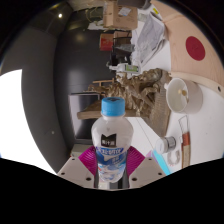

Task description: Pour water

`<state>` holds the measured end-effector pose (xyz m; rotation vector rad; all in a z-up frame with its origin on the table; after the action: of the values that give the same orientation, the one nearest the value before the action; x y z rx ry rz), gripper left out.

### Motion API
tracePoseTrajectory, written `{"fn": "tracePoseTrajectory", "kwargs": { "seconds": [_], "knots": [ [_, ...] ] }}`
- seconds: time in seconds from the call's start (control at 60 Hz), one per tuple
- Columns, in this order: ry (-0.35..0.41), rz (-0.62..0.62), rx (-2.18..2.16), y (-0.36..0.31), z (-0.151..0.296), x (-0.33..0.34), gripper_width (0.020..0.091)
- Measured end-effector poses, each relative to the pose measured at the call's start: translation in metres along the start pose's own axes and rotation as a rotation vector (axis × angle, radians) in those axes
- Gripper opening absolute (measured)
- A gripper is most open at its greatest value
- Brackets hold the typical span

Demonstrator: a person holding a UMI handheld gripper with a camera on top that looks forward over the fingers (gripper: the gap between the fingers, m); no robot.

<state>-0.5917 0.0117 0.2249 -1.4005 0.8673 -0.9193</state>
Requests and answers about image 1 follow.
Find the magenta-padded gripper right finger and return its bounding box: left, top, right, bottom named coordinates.
left=125, top=145, right=167, bottom=188

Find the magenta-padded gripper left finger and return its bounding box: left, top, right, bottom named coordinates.
left=57, top=145, right=99, bottom=188

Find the beige wooden drawing board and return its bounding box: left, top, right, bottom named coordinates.
left=150, top=0, right=224, bottom=98

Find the golden relief sculpture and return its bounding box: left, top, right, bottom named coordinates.
left=77, top=68, right=173, bottom=138

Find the flat round red coaster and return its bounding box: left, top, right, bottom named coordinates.
left=185, top=35, right=206, bottom=62

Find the white ceramic mug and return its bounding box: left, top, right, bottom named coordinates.
left=165, top=77, right=204, bottom=115

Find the small white-lidded paint jar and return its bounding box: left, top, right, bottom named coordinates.
left=155, top=135, right=177, bottom=155

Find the large black wall screen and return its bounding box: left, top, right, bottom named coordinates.
left=68, top=93, right=101, bottom=141

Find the white drink bottle blue cap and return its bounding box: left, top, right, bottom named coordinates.
left=90, top=96, right=135, bottom=184

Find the wooden easel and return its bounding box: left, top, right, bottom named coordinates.
left=87, top=78, right=116, bottom=94

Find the white spray bottle green label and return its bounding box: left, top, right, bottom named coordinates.
left=108, top=63, right=141, bottom=74

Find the brown cardboard box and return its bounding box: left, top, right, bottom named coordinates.
left=102, top=1, right=139, bottom=31

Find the red box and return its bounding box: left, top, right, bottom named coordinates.
left=99, top=33, right=115, bottom=52

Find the long ceiling light panel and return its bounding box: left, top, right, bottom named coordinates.
left=0, top=68, right=58, bottom=176

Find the packaged paint brush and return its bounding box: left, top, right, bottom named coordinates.
left=178, top=114, right=192, bottom=168

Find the grey printed newspaper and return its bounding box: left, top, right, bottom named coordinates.
left=131, top=12, right=167, bottom=66

